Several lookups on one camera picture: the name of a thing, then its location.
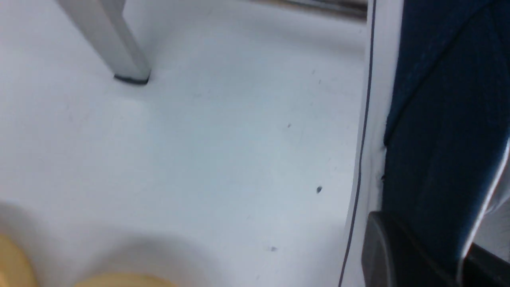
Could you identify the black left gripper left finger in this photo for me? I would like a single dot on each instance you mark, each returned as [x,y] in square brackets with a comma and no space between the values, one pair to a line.
[392,257]

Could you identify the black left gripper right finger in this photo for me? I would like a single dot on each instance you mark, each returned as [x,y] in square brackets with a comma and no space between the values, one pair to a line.
[484,269]

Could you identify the navy blue canvas sneaker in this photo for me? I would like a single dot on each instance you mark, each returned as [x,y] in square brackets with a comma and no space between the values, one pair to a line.
[448,126]

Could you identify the stainless steel shoe rack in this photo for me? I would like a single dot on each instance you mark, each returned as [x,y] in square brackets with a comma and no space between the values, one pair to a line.
[102,24]

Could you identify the right yellow slide sandal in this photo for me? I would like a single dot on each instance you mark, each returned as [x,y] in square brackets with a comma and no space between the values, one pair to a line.
[124,280]

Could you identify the yellow slide sandal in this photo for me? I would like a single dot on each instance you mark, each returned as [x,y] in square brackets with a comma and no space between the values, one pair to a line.
[15,267]
[124,280]

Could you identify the left yellow slide sandal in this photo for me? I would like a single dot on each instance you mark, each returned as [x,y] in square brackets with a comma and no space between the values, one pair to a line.
[15,267]

